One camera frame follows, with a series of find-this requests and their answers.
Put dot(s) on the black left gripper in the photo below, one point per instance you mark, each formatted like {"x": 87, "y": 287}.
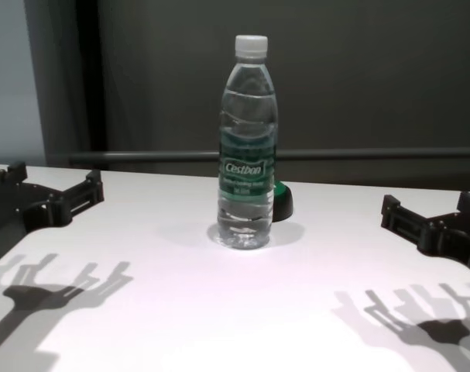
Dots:
{"x": 14, "y": 209}

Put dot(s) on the clear water bottle green label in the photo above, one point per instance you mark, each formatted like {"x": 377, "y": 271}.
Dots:
{"x": 246, "y": 186}

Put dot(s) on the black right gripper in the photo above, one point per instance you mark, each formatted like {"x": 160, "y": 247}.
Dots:
{"x": 459, "y": 240}

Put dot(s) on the green black push button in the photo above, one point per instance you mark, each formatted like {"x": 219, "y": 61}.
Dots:
{"x": 284, "y": 203}

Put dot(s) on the dark wide vertical post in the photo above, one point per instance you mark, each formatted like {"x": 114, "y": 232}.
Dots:
{"x": 89, "y": 77}

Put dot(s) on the thin grey horizontal rail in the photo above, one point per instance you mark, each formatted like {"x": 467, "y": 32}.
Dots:
{"x": 354, "y": 155}

